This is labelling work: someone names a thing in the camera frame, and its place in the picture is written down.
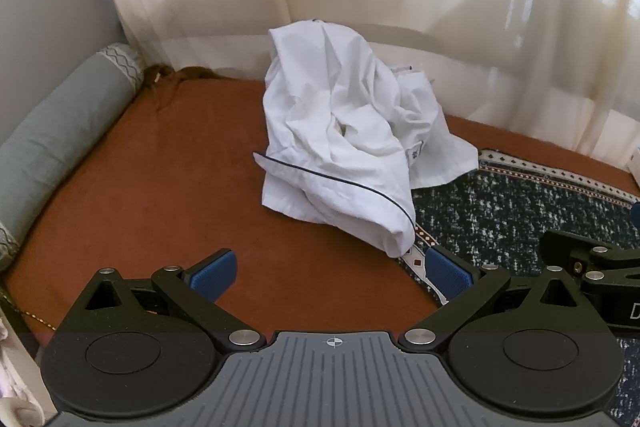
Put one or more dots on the grey bolster pillow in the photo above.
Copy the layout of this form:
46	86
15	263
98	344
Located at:
55	132

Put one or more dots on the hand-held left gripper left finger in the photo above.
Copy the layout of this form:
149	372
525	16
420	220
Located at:
216	274

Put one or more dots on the brown bed sheet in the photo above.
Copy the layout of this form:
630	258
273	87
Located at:
175	207

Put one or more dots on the white garment with dark piping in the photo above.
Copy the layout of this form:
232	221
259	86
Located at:
325	132

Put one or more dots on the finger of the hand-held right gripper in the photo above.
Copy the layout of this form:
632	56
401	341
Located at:
600	257
636	214

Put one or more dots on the dark patterned blanket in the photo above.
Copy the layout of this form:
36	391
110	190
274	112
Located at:
500	217

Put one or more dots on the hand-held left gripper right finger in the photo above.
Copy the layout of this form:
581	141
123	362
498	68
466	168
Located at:
447	276

